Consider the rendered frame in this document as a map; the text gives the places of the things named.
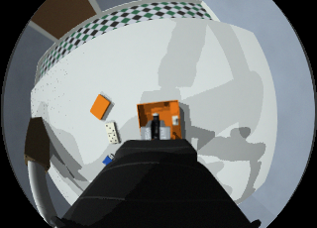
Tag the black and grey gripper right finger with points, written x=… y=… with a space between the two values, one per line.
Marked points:
x=164 y=131

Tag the orange square pad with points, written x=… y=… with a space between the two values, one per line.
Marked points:
x=100 y=106

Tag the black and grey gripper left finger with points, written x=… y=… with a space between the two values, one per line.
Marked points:
x=147 y=133

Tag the white domino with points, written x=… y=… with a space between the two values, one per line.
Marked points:
x=112 y=133

